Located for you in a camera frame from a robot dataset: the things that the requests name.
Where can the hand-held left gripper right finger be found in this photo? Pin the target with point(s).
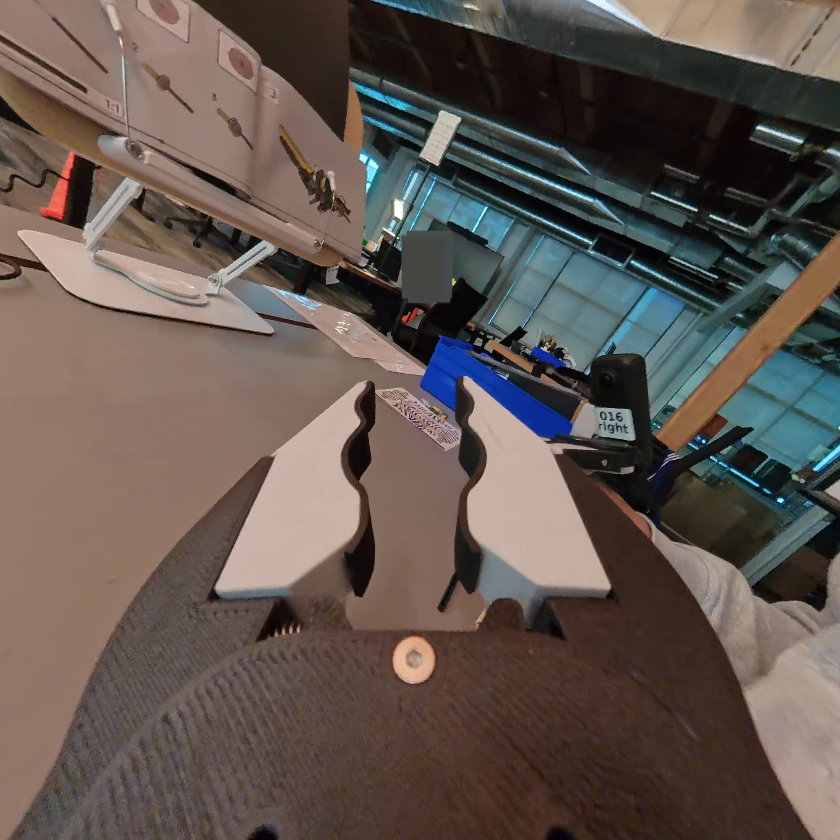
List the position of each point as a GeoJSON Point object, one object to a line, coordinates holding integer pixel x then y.
{"type": "Point", "coordinates": [538, 525]}

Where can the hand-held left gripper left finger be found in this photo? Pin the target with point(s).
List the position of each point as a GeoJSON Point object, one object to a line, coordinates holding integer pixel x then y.
{"type": "Point", "coordinates": [289, 518]}

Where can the black lego axle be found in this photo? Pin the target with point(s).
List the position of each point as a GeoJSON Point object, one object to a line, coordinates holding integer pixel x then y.
{"type": "Point", "coordinates": [447, 590]}

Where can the book stand with black board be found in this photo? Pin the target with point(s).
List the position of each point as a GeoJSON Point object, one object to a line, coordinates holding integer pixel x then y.
{"type": "Point", "coordinates": [131, 282]}

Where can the white lego instruction booklet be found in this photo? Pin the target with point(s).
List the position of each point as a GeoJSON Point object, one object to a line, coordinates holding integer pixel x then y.
{"type": "Point", "coordinates": [197, 72]}

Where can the small yellow lego piece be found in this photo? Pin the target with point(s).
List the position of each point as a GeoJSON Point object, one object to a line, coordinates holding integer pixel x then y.
{"type": "Point", "coordinates": [433, 410]}

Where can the person's right hand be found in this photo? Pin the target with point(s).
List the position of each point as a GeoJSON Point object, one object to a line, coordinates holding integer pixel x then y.
{"type": "Point", "coordinates": [630, 495]}

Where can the small blue bin with pens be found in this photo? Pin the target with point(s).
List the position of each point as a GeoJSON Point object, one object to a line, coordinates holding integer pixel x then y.
{"type": "Point", "coordinates": [548, 359]}

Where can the blue bin with square tag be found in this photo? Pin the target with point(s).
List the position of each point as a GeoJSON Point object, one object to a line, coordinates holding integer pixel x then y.
{"type": "Point", "coordinates": [485, 387]}

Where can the zebra striped sticker sheet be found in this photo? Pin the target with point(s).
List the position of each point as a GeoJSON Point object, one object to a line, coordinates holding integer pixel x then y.
{"type": "Point", "coordinates": [413, 423]}

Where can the large black monitor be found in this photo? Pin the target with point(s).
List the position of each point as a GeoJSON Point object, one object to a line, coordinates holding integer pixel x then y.
{"type": "Point", "coordinates": [476, 259]}

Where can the white printed paper sheet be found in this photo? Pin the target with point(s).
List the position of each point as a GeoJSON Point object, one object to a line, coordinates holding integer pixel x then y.
{"type": "Point", "coordinates": [341, 328]}

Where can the black office chair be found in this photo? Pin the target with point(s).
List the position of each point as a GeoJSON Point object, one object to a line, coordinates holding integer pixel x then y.
{"type": "Point", "coordinates": [197, 226]}

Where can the hanging paper sign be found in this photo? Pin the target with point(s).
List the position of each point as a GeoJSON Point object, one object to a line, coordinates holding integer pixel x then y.
{"type": "Point", "coordinates": [441, 138]}

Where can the orange traffic cone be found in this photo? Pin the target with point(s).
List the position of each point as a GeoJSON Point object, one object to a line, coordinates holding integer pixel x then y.
{"type": "Point", "coordinates": [65, 190]}

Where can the wooden post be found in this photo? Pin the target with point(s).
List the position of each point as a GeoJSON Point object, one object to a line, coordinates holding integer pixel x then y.
{"type": "Point", "coordinates": [754, 348]}

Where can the metal air duct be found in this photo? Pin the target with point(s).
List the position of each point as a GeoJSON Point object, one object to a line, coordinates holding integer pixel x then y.
{"type": "Point", "coordinates": [538, 154]}

